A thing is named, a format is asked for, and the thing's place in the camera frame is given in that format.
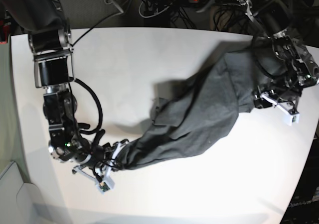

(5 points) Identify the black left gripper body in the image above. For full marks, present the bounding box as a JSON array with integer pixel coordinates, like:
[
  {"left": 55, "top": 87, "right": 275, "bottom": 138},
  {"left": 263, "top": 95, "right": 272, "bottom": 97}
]
[{"left": 254, "top": 81, "right": 303, "bottom": 99}]

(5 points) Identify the dark grey t-shirt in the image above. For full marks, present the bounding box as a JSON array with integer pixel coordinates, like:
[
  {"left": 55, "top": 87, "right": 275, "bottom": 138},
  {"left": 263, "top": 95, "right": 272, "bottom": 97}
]
[{"left": 117, "top": 47, "right": 286, "bottom": 170}]

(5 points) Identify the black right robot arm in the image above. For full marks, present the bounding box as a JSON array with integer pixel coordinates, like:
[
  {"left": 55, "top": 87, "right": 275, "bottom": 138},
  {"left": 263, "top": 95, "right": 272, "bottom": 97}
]
[{"left": 1, "top": 0, "right": 113, "bottom": 180}]

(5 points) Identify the red clamp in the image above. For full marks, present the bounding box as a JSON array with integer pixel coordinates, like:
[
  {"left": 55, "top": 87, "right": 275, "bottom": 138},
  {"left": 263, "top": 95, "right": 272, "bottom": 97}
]
[{"left": 0, "top": 19, "right": 10, "bottom": 44}]

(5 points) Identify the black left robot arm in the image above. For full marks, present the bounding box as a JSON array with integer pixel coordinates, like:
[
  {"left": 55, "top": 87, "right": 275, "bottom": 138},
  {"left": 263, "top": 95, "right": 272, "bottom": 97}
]
[{"left": 237, "top": 0, "right": 319, "bottom": 113}]

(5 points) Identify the grey tray corner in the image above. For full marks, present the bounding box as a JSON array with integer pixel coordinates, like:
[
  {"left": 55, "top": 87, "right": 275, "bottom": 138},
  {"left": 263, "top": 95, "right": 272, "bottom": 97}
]
[{"left": 0, "top": 162, "right": 46, "bottom": 224}]

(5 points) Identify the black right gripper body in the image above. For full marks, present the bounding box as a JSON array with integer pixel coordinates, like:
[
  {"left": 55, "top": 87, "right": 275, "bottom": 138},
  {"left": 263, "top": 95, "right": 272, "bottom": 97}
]
[{"left": 83, "top": 141, "right": 127, "bottom": 179}]

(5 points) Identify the white cable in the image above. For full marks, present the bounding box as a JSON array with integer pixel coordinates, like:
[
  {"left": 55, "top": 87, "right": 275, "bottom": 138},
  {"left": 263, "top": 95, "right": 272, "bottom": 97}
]
[{"left": 138, "top": 0, "right": 172, "bottom": 18}]

